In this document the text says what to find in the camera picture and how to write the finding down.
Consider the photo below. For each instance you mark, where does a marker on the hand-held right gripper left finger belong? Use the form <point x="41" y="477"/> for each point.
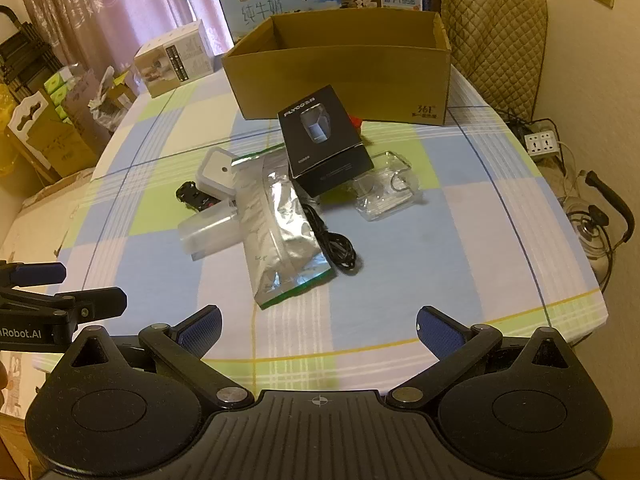
<point x="200" y="331"/>

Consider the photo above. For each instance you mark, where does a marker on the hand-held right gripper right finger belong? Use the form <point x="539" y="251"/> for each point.
<point x="440" y="332"/>

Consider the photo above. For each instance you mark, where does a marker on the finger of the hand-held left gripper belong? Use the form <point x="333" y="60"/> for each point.
<point x="95" y="302"/>
<point x="40" y="272"/>

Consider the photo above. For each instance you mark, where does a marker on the translucent plastic container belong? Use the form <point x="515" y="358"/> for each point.
<point x="205" y="232"/>

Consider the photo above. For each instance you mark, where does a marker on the silver foil bag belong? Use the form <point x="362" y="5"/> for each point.
<point x="280" y="230"/>

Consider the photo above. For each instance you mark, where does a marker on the black toy car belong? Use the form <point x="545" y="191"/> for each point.
<point x="192" y="195"/>

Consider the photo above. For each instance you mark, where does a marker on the clear plastic holder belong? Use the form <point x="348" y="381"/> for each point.
<point x="385" y="190"/>

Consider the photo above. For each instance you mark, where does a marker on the white square box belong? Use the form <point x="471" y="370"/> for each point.
<point x="217" y="170"/>

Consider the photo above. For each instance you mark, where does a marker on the black product box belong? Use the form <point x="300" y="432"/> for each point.
<point x="325" y="160"/>

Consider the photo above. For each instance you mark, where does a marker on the red cartoon cat toy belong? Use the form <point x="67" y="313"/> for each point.
<point x="355" y="122"/>

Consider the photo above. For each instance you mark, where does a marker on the brown cardboard box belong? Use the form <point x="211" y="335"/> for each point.
<point x="325" y="80"/>

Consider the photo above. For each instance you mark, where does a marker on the checked tablecloth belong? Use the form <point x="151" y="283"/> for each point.
<point x="450" y="260"/>

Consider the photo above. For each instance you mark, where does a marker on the yellow plastic bag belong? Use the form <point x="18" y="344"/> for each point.
<point x="6" y="130"/>

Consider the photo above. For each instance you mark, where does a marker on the brown cardboard carton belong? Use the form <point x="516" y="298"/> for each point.
<point x="85" y="105"/>

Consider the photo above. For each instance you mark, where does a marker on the green tissue packets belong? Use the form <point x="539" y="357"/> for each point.
<point x="57" y="90"/>

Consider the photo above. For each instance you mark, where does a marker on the open cardboard carton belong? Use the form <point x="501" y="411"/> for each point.
<point x="115" y="100"/>

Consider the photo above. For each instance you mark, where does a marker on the white power strip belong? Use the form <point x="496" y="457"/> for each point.
<point x="541" y="144"/>

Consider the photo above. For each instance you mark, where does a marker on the black folding cart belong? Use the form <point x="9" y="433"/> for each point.
<point x="25" y="50"/>

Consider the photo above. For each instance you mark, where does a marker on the white appliance box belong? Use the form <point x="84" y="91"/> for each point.
<point x="172" y="57"/>

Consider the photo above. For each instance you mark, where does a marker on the pink curtain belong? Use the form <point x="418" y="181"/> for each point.
<point x="100" y="0"/>

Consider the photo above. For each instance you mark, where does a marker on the chair with quilted cover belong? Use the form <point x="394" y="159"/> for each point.
<point x="495" y="35"/>

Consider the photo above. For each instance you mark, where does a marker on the light blue milk carton box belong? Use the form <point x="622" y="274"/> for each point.
<point x="270" y="5"/>

